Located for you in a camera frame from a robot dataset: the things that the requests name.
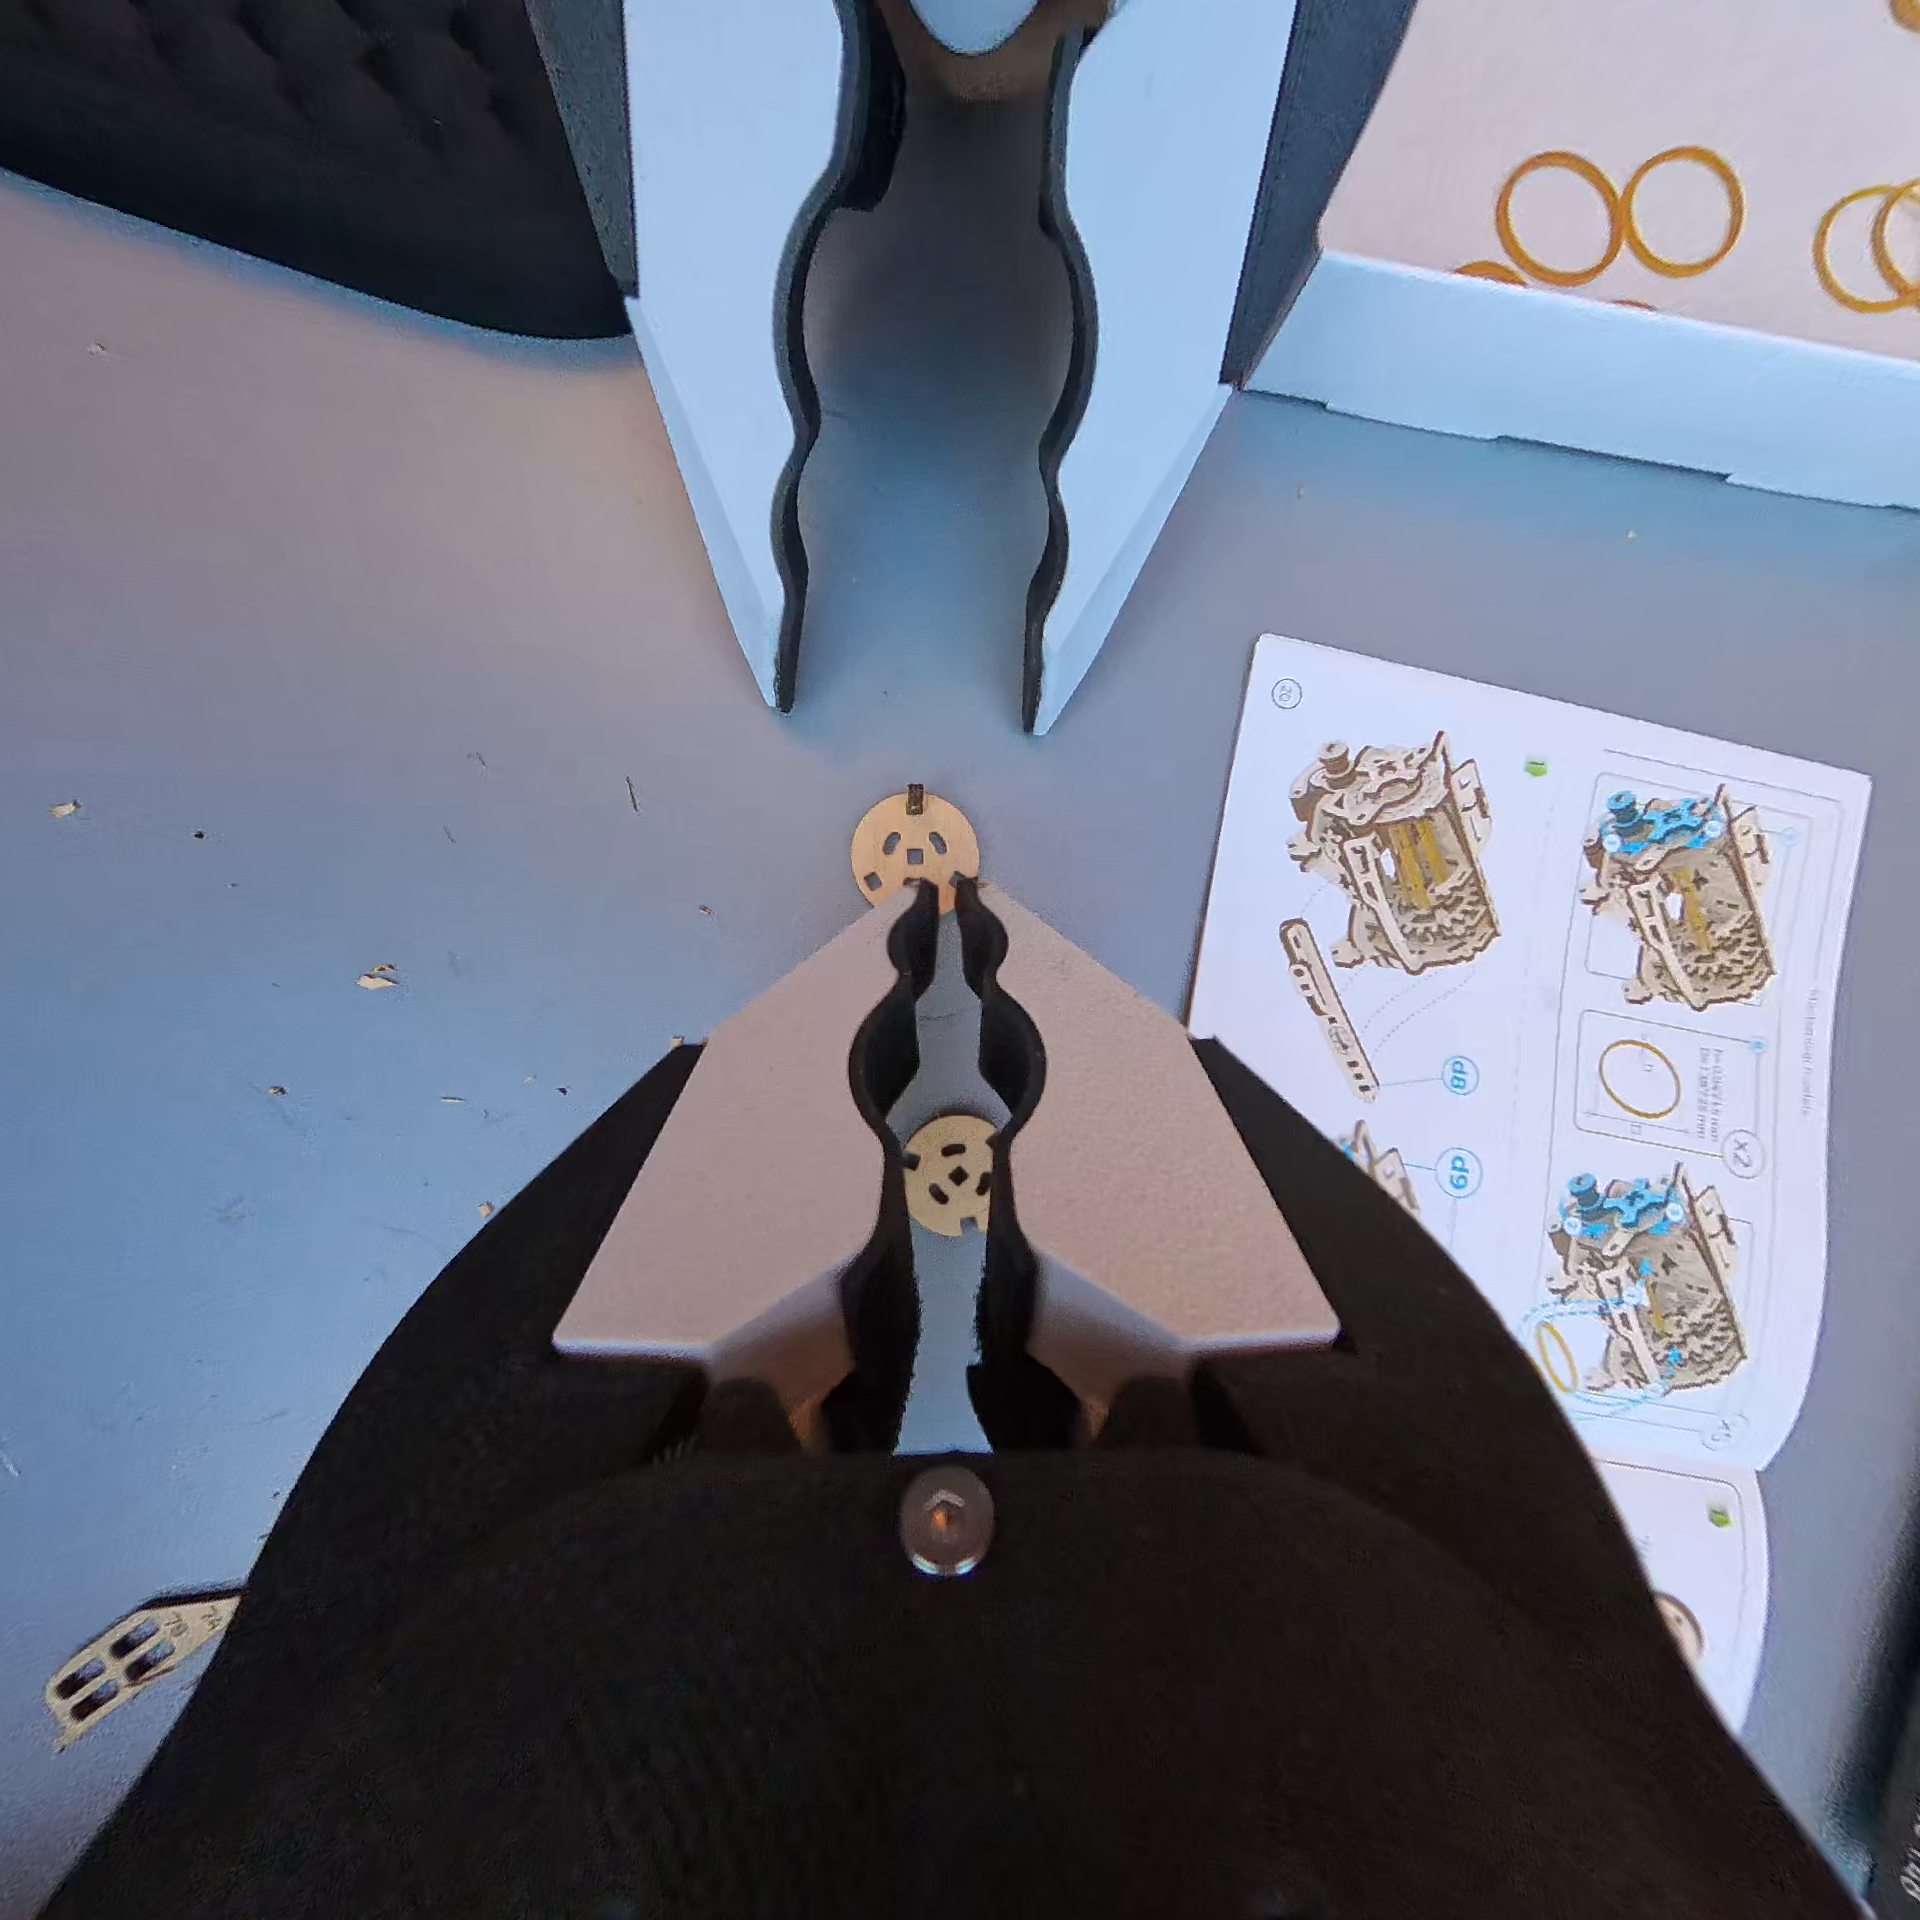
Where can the slotted wooden offcut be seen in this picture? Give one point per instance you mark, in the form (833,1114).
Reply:
(178,1629)

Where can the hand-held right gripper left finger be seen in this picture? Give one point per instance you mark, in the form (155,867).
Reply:
(720,1202)

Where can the group of tan rubber bands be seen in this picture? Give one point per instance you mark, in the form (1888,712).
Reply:
(1501,225)

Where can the printed instruction booklet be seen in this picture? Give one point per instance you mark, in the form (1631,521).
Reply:
(1514,975)

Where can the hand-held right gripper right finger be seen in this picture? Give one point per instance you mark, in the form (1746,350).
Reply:
(1155,1202)

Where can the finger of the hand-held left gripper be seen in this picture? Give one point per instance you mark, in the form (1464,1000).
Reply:
(705,225)
(1170,225)

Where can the round wooden disc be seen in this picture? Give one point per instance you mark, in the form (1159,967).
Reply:
(963,829)
(947,1180)

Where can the white cardboard tray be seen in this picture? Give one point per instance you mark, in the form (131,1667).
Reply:
(1575,377)

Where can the black textured wrist rest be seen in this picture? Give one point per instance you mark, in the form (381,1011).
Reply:
(300,137)

